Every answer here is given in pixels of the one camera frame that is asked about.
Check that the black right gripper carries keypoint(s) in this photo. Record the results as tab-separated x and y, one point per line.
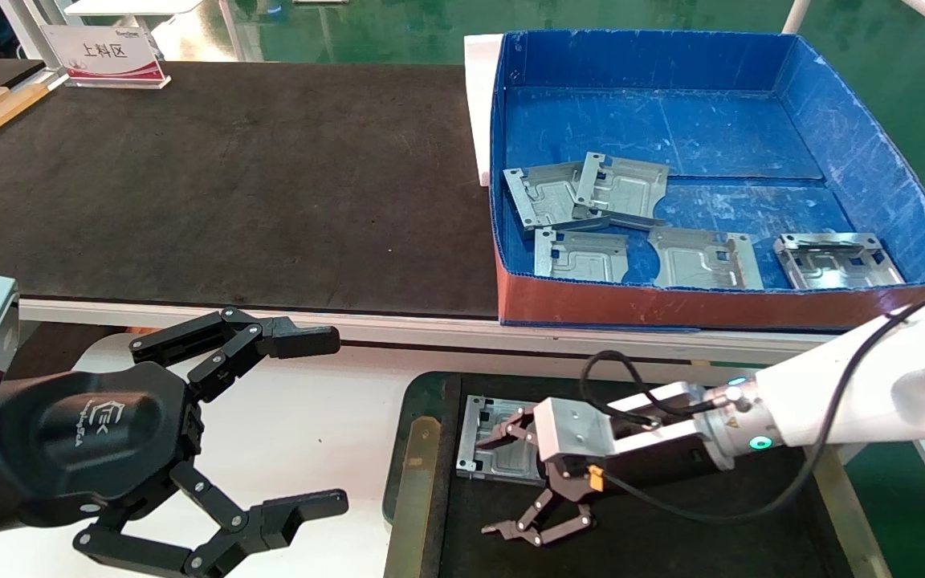
655	461

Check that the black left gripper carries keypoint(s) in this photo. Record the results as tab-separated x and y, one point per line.
85	433

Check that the stamped grey metal bracket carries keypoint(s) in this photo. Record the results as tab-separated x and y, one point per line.
631	189
832	265
703	261
503	466
583	257
539	197

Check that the black container tray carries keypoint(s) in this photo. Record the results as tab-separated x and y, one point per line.
671	554

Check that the large black table mat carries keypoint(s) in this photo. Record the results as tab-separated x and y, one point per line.
230	185

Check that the blue corrugated plastic box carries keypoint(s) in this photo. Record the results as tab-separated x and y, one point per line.
671	120

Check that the acrylic sign with Chinese text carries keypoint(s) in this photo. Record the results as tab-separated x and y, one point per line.
105	52

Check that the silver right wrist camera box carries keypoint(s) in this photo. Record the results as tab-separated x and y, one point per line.
575	429

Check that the aluminium table frame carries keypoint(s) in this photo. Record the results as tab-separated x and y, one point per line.
350	325

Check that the white metal frame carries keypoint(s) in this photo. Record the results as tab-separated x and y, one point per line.
25	24

